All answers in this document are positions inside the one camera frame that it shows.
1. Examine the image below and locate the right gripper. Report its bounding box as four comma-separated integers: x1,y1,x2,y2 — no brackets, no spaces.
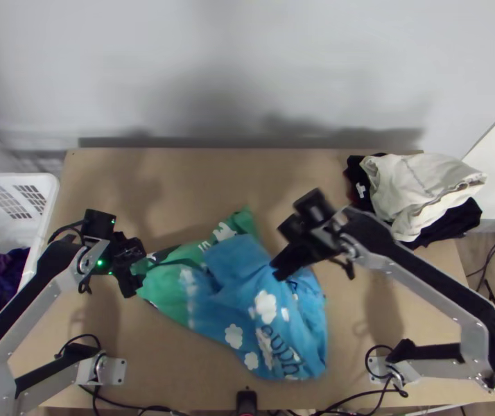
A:
270,235,354,281

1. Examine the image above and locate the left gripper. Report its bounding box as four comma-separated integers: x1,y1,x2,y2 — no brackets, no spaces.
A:
110,231,148,300

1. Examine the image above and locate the blue and green t-shirt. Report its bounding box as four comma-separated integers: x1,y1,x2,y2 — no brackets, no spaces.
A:
136,206,331,382

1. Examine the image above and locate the white laundry basket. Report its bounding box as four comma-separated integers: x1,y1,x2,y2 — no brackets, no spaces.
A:
0,173,61,344

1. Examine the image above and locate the pile of folded clothes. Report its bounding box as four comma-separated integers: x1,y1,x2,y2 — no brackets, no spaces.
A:
343,150,489,252

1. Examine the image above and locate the black cable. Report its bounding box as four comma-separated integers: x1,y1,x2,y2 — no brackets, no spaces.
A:
464,228,495,279
54,333,104,361
47,218,89,245
363,344,410,399

